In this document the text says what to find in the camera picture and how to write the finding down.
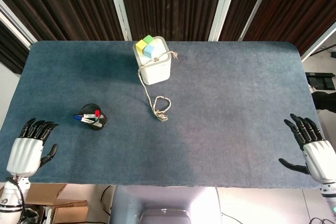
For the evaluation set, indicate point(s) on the black round pen holder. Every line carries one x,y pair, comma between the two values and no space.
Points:
97,122

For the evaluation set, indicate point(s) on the white robot torso base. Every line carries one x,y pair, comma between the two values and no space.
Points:
165,205

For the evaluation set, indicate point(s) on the cardboard box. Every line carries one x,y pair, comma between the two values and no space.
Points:
56,200

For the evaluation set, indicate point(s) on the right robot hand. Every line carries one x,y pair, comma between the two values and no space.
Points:
319,157

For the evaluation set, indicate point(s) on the blue felt table mat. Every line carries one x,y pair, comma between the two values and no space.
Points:
168,129

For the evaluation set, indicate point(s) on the light blue cube block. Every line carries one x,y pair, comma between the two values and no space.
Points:
151,50

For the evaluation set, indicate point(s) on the blue-capped white marker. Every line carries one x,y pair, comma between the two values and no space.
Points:
83,117

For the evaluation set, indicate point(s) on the black equipment case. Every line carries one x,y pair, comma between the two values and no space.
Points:
320,81

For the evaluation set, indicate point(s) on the yellow cube block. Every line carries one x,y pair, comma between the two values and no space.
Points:
142,46

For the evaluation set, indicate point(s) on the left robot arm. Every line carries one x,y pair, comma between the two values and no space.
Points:
11,197

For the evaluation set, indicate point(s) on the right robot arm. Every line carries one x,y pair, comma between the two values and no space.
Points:
329,195

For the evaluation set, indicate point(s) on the green cube block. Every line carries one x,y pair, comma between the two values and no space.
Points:
148,39

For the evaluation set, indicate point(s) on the white square container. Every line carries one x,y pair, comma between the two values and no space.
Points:
157,68

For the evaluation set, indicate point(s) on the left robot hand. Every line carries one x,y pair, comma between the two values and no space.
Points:
25,155

